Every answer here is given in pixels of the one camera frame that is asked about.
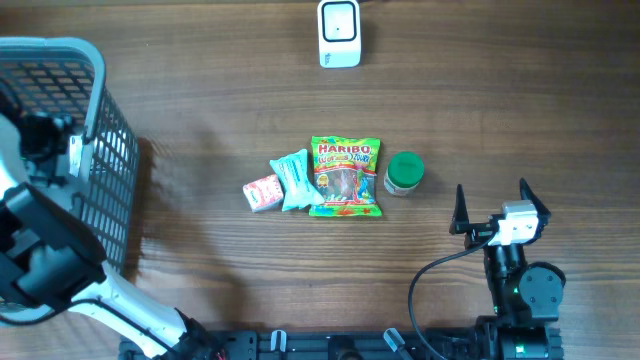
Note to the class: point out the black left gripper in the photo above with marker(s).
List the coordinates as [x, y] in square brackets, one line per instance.
[44, 162]

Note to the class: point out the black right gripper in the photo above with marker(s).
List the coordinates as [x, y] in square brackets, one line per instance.
[478, 232]

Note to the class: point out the green lid jar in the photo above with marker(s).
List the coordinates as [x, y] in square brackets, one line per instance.
[404, 173]

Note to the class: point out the Haribo gummy bag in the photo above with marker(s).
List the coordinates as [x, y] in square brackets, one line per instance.
[345, 176]

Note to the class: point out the teal snack packet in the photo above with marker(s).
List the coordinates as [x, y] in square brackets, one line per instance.
[292, 171]

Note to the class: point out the red small carton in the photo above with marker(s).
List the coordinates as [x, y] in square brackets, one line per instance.
[264, 193]

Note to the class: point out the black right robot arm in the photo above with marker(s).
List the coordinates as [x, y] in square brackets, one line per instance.
[526, 296]

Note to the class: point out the white barcode scanner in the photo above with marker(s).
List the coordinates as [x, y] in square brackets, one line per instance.
[339, 33]

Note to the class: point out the white tag on basket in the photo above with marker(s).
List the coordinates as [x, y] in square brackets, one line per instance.
[75, 149]

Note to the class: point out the grey plastic basket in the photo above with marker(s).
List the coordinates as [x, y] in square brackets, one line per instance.
[68, 76]

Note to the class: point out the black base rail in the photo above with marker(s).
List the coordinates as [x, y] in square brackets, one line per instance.
[452, 344]

